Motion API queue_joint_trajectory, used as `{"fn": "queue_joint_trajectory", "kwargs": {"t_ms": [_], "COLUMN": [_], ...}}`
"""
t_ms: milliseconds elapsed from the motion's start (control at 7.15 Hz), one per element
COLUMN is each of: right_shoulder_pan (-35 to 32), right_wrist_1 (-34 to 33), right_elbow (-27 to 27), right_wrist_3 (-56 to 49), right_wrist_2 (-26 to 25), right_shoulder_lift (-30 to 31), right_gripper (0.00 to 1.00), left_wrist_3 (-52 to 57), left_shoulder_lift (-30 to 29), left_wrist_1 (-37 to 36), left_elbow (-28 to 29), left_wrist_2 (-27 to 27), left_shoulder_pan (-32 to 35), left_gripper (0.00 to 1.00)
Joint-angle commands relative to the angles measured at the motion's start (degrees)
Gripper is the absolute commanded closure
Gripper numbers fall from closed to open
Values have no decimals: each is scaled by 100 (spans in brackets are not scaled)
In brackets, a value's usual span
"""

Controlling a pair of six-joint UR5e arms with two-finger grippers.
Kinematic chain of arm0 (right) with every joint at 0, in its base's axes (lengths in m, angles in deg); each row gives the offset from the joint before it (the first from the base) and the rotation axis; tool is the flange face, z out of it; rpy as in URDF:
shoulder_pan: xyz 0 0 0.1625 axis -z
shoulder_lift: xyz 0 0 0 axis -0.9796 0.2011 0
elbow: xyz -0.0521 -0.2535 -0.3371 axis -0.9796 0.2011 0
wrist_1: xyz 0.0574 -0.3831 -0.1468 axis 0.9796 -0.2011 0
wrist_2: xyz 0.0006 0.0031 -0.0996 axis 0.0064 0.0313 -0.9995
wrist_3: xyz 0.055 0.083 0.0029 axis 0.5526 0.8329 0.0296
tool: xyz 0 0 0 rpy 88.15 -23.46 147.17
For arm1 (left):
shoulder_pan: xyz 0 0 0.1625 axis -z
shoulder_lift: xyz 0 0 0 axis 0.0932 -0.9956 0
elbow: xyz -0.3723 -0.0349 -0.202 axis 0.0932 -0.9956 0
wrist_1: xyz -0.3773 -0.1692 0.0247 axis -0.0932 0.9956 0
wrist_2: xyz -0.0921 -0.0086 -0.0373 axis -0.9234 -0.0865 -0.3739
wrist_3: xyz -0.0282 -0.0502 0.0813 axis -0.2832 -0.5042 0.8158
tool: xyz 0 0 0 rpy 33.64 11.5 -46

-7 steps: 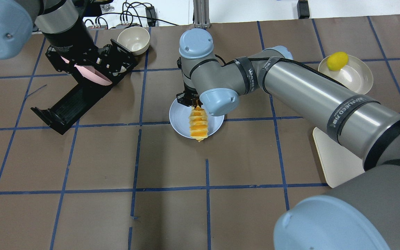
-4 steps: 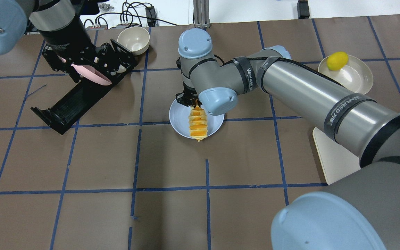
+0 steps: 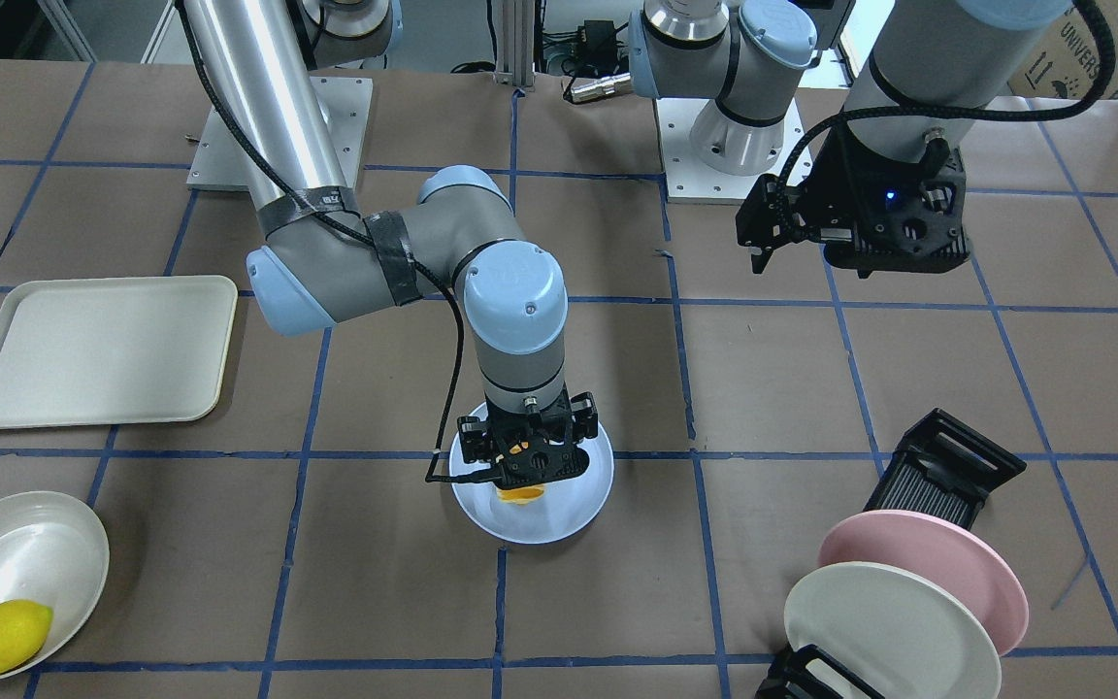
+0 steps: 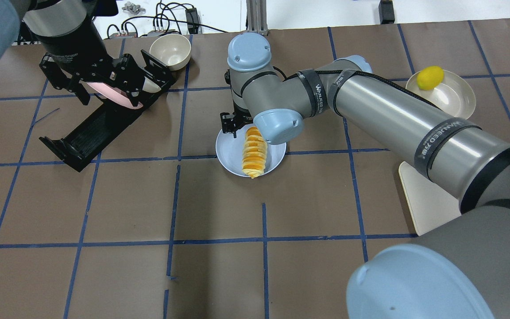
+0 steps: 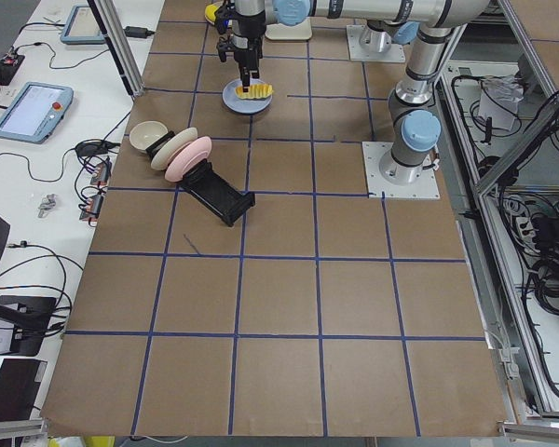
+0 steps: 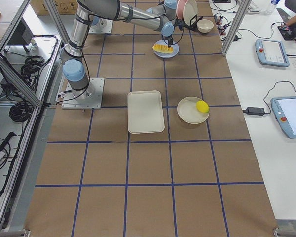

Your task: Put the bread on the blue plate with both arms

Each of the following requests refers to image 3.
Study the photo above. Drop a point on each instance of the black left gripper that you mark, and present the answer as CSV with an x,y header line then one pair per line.
x,y
843,199

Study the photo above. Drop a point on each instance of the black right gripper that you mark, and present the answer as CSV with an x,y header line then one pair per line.
x,y
474,442

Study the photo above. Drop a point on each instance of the sliced orange bread loaf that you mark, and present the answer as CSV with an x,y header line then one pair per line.
x,y
524,494

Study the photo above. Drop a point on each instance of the light blue plate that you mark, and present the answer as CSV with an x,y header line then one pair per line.
x,y
563,509

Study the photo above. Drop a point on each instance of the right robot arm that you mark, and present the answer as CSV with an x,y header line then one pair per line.
x,y
325,259

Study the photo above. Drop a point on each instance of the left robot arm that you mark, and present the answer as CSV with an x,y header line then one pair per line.
x,y
935,66

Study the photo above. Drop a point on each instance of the pink plate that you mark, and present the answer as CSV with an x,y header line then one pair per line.
x,y
943,553

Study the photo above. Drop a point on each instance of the cream plate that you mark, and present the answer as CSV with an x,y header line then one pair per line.
x,y
901,634

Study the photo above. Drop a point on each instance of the silver cylindrical connector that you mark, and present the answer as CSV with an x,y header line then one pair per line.
x,y
599,89

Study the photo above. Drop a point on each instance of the black power adapter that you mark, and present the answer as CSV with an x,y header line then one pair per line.
x,y
596,41

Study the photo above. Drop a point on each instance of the black dish rack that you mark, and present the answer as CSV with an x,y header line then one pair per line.
x,y
941,467

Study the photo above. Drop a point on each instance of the cream rectangular tray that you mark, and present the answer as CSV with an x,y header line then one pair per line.
x,y
114,351

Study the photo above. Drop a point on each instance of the cream shallow bowl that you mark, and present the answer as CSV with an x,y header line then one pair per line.
x,y
54,551

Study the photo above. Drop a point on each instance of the yellow lemon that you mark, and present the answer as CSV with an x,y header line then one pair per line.
x,y
24,629

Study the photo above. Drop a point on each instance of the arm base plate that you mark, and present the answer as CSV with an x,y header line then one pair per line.
x,y
710,160
220,165

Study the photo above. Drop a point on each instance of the aluminium frame post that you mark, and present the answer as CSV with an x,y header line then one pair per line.
x,y
516,24

